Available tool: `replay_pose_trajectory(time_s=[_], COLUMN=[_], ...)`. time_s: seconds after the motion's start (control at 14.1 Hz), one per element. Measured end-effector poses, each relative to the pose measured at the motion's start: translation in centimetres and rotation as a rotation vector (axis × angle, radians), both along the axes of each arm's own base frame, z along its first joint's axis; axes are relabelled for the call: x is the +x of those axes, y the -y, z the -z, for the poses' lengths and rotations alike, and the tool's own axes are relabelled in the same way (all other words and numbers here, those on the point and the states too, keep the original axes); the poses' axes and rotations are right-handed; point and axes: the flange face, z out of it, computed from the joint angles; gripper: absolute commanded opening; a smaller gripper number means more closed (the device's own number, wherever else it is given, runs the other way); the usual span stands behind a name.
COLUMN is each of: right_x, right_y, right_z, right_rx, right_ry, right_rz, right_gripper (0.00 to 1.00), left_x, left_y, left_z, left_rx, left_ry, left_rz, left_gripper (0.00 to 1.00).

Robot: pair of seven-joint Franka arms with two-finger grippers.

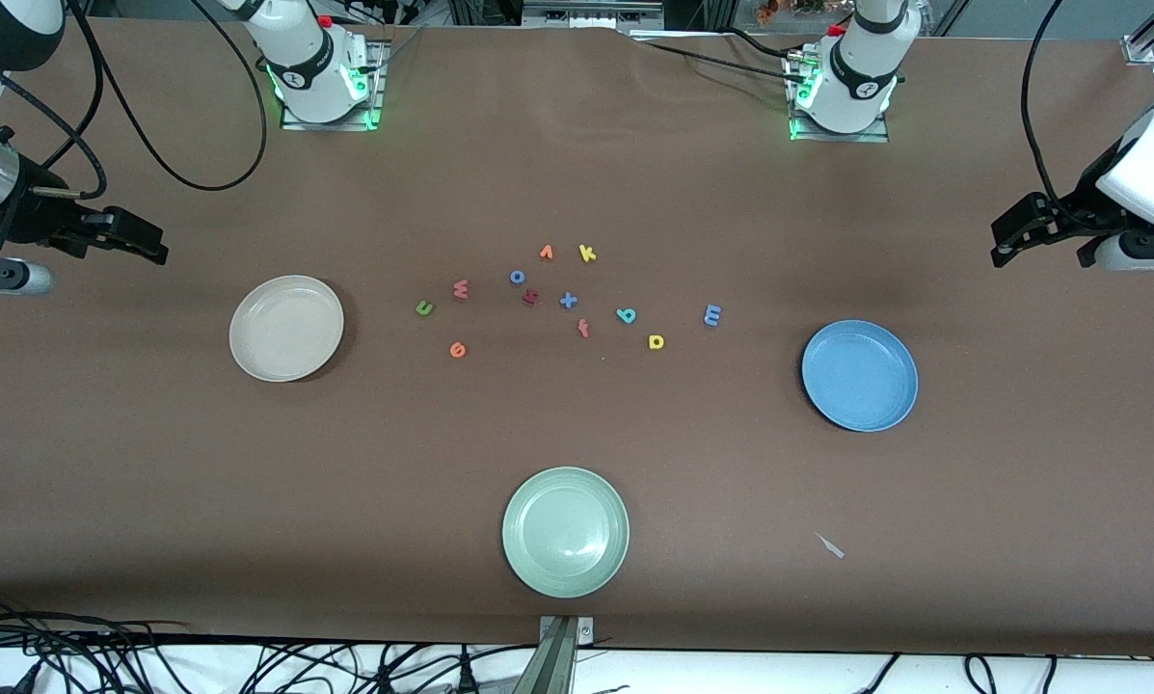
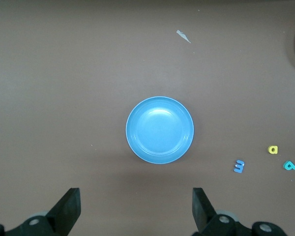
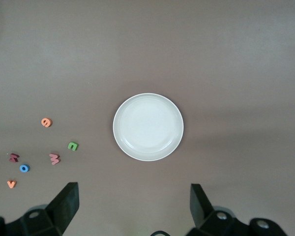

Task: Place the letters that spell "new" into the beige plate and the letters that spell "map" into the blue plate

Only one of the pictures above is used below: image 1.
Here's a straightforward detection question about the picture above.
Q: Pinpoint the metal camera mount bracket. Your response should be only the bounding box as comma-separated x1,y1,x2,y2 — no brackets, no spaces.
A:
536,615,597,694

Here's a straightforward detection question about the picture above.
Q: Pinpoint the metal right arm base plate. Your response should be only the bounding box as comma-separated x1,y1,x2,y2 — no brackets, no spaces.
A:
281,40,387,132

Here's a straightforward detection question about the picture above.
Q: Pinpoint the brown table cover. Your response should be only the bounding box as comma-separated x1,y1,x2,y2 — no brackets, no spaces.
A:
0,17,1154,658

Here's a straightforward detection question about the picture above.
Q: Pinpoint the black base cable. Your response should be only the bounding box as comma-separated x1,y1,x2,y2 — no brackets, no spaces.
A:
625,34,809,88

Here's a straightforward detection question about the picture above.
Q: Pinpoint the beige round plate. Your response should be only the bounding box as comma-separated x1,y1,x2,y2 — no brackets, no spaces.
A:
228,275,345,384

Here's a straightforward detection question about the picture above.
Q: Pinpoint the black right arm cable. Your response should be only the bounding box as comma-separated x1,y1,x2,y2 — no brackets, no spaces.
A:
0,0,269,200

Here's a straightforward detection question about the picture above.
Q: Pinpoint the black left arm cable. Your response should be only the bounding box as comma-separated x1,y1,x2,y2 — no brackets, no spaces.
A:
1020,0,1069,218

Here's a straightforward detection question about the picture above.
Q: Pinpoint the black cable tangle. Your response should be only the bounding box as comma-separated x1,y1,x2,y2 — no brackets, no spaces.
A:
0,593,197,694
249,641,539,694

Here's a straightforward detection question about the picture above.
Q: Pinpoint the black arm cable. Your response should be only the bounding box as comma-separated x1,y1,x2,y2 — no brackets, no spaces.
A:
1020,0,1069,218
0,0,269,200

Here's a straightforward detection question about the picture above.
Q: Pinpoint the green round plate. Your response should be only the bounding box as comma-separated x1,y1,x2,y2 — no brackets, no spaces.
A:
501,467,631,600

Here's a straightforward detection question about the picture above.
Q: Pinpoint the metal equipment rack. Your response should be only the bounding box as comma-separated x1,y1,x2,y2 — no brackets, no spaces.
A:
446,0,732,32

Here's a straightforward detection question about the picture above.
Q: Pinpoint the blue round plate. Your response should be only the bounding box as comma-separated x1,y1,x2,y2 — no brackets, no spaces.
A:
801,319,920,433

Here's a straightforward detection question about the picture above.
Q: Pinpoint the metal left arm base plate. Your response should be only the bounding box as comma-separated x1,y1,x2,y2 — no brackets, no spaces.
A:
787,53,892,145

